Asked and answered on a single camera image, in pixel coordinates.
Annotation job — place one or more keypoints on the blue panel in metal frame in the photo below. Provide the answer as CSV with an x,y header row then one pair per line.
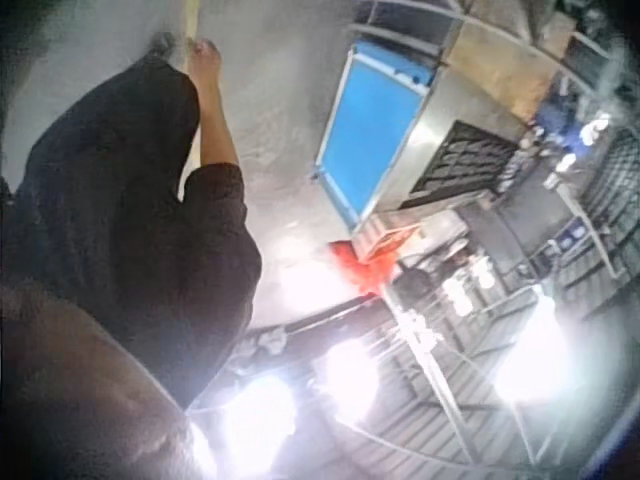
x,y
370,135

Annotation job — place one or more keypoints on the cluttered metal shelf unit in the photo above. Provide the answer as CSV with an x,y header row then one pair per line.
x,y
590,165

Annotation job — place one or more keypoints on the red cloth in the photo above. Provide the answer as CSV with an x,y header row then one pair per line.
x,y
362,267

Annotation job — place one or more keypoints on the grey metal frame shelf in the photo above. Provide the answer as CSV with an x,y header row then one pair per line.
x,y
400,25

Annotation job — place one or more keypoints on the person's right hand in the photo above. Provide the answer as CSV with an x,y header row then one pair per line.
x,y
206,62

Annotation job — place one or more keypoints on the white bottles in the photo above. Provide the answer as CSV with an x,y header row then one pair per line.
x,y
467,290

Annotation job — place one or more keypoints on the person's right fingers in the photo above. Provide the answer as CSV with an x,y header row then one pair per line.
x,y
204,47

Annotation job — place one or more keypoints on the brown board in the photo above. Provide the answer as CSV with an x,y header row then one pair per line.
x,y
500,60

